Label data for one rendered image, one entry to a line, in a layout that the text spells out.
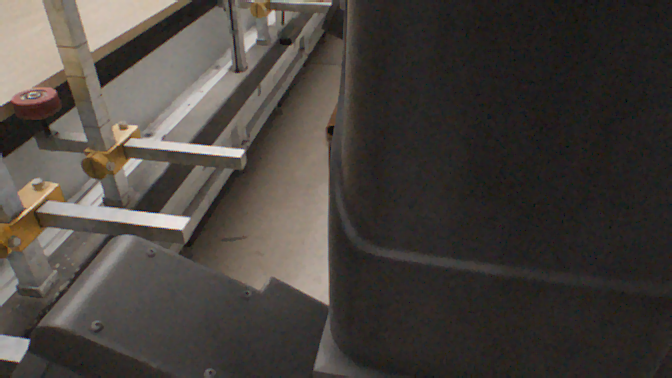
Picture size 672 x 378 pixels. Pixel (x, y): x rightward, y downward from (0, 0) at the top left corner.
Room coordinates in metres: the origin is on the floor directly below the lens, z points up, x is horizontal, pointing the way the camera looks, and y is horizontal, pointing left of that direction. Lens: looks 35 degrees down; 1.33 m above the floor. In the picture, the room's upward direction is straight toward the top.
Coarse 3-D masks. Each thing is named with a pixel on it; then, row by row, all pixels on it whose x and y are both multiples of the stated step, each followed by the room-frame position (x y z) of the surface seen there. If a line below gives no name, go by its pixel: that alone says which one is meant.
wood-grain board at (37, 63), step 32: (0, 0) 1.64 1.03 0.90; (32, 0) 1.64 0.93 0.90; (96, 0) 1.64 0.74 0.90; (128, 0) 1.64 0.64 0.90; (160, 0) 1.65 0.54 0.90; (192, 0) 1.75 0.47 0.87; (0, 32) 1.33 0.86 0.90; (32, 32) 1.33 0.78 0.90; (96, 32) 1.33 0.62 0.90; (128, 32) 1.35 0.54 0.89; (0, 64) 1.10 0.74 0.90; (32, 64) 1.11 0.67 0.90; (0, 96) 0.94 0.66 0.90
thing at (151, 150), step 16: (48, 144) 0.91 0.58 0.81; (64, 144) 0.91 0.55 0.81; (80, 144) 0.90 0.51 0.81; (128, 144) 0.88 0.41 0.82; (144, 144) 0.88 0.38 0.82; (160, 144) 0.89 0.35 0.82; (176, 144) 0.88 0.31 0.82; (160, 160) 0.87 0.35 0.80; (176, 160) 0.86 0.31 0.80; (192, 160) 0.86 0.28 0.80; (208, 160) 0.85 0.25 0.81; (224, 160) 0.84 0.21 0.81; (240, 160) 0.84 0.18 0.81
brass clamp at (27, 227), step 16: (32, 192) 0.67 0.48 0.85; (48, 192) 0.67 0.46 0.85; (32, 208) 0.63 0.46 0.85; (0, 224) 0.59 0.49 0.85; (16, 224) 0.60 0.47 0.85; (32, 224) 0.62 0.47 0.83; (0, 240) 0.57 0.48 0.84; (16, 240) 0.58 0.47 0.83; (32, 240) 0.61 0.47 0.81; (0, 256) 0.57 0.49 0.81
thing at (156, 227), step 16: (48, 208) 0.64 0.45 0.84; (64, 208) 0.64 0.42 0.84; (80, 208) 0.64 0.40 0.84; (96, 208) 0.64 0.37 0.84; (48, 224) 0.63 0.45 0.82; (64, 224) 0.63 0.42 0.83; (80, 224) 0.62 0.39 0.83; (96, 224) 0.62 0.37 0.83; (112, 224) 0.61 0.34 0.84; (128, 224) 0.61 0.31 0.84; (144, 224) 0.60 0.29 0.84; (160, 224) 0.60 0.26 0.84; (176, 224) 0.60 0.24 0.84; (160, 240) 0.60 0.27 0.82; (176, 240) 0.59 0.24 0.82
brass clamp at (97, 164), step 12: (120, 132) 0.92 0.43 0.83; (132, 132) 0.92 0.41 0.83; (120, 144) 0.87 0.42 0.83; (96, 156) 0.82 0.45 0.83; (108, 156) 0.83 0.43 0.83; (120, 156) 0.86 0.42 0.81; (84, 168) 0.82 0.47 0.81; (96, 168) 0.82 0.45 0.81; (108, 168) 0.82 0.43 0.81; (120, 168) 0.85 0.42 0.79
